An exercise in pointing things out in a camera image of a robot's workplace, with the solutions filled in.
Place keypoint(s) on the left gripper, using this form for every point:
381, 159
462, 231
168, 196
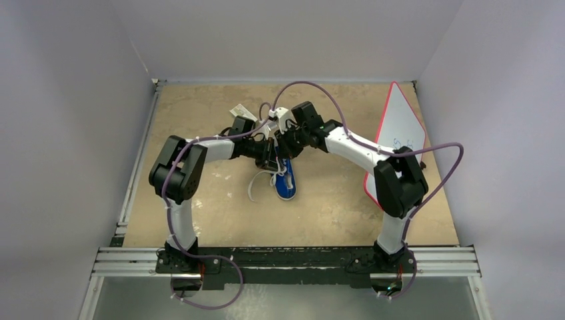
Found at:
268, 159

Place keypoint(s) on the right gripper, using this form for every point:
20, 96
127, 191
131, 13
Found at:
286, 148

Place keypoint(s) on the white shoelace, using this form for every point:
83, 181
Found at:
260, 181

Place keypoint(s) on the blue canvas sneaker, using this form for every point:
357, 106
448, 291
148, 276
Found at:
283, 180

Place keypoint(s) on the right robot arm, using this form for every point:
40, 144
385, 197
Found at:
399, 181

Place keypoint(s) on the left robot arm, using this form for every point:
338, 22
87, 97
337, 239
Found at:
177, 172

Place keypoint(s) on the small white cardboard box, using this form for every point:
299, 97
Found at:
242, 111

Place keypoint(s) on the red framed whiteboard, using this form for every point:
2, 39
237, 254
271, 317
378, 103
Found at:
399, 125

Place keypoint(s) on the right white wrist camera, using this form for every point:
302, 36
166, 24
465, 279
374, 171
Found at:
277, 119

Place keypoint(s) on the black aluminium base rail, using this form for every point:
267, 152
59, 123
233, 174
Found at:
356, 267

